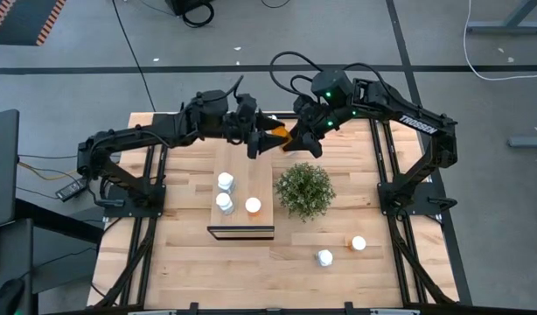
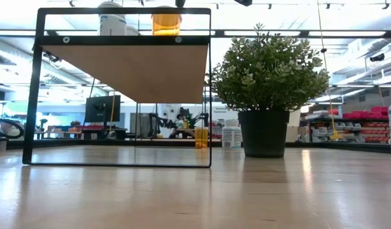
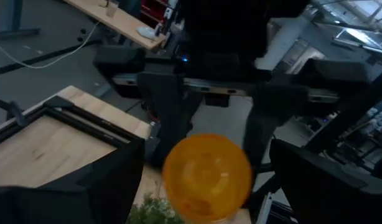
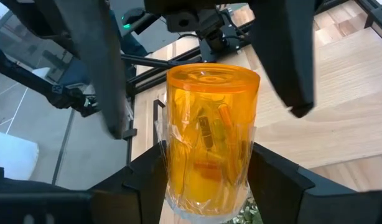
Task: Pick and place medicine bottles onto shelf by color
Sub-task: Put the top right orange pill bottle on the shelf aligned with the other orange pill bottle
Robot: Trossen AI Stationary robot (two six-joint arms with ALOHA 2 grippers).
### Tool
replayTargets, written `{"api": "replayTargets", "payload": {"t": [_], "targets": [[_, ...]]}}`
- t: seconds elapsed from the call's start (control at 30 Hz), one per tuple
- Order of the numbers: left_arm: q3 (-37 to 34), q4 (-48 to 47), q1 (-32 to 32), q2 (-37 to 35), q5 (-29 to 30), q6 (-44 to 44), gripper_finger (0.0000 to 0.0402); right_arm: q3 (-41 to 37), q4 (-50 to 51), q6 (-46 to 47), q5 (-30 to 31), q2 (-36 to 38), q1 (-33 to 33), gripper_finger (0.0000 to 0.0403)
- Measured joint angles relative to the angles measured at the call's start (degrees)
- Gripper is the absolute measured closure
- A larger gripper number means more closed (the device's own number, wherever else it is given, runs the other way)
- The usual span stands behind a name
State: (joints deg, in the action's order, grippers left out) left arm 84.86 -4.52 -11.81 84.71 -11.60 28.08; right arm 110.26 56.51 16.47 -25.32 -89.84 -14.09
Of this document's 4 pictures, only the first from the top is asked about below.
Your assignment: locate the green plant in black pot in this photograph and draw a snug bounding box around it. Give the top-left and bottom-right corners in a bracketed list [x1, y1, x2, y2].
[273, 161, 338, 223]

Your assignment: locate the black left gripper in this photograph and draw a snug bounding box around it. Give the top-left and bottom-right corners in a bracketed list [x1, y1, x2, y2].
[227, 94, 293, 159]

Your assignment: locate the black equipment box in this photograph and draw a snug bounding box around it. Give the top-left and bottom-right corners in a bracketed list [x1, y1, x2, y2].
[165, 0, 215, 17]

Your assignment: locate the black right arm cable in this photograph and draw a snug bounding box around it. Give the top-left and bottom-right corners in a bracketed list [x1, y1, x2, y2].
[268, 50, 383, 100]

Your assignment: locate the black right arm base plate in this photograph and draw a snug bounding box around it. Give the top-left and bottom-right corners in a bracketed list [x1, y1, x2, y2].
[377, 181, 444, 216]

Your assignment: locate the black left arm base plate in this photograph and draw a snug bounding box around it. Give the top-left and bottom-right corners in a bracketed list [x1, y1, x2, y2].
[102, 183, 167, 219]

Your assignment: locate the black computer mouse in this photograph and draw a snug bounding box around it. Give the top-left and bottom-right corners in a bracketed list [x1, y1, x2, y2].
[0, 277, 27, 315]

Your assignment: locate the black coiled cable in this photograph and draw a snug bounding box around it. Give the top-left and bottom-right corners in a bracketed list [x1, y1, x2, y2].
[180, 2, 216, 29]

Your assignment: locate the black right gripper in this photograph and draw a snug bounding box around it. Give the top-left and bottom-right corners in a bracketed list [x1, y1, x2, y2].
[282, 95, 324, 159]

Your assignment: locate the grey metal foot bar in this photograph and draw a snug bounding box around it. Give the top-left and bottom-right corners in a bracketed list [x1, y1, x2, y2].
[507, 136, 537, 148]

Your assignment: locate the grey metal table leg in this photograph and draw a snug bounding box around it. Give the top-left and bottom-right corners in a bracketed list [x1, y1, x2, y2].
[466, 0, 537, 35]

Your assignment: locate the yellow cable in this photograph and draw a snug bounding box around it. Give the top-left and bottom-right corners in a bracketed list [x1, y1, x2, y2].
[17, 160, 80, 181]

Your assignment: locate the black power adapter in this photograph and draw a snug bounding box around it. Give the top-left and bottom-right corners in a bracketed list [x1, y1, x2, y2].
[54, 178, 88, 203]

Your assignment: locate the dark desk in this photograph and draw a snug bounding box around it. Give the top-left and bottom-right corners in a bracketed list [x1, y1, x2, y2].
[0, 199, 106, 315]

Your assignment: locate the black flat monitor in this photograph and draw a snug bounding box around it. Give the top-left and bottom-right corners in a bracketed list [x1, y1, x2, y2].
[0, 108, 20, 228]

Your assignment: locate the black aluminium table frame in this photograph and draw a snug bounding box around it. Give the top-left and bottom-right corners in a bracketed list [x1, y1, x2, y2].
[93, 111, 460, 315]

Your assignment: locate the wooden shelf with black frame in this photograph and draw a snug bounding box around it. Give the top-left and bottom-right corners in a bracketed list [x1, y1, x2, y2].
[206, 117, 276, 241]

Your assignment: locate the black mat with orange stripes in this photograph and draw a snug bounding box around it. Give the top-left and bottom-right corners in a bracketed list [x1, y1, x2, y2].
[0, 0, 67, 48]

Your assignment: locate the thin black floor cable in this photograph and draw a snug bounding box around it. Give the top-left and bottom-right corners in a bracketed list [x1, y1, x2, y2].
[110, 0, 158, 113]

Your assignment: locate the white floor cable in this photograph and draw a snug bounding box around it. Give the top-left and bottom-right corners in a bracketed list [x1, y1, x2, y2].
[463, 0, 537, 82]

